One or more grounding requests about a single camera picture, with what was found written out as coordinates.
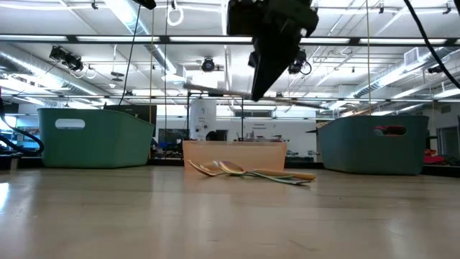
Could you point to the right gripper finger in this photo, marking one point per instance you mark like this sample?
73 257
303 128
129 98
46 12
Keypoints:
273 61

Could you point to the black overhead light bar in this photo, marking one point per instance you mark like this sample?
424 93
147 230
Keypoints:
165 39

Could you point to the black track spotlights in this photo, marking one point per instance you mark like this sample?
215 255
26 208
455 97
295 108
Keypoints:
66 57

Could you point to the person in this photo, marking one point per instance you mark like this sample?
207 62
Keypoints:
211 136

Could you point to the orange translucent plastic bin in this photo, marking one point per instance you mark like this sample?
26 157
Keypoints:
233 153

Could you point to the large black monitor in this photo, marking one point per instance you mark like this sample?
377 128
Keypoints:
143 109

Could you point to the small dark monitor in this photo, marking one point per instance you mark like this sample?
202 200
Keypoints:
172 136

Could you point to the dark teal plastic bin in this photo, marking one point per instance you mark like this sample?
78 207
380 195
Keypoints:
373 154

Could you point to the green plastic bin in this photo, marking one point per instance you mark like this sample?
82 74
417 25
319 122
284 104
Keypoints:
100 144

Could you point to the red object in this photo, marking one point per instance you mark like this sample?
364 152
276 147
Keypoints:
433 158

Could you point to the silver ventilation duct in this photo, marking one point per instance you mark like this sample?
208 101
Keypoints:
127 11
431 59

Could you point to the black ceiling-mounted camera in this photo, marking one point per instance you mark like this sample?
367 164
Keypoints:
208 65

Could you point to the black metal frame stand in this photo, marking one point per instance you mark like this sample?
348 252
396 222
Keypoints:
188 118

